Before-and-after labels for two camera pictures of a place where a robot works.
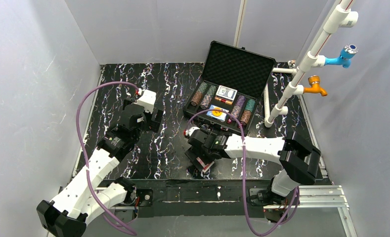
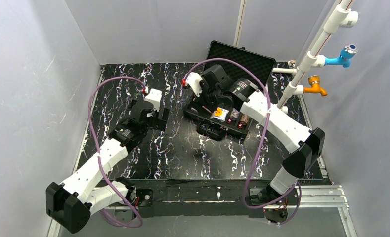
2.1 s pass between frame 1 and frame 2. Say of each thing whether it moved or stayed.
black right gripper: moved
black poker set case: stayed
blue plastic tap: stayed
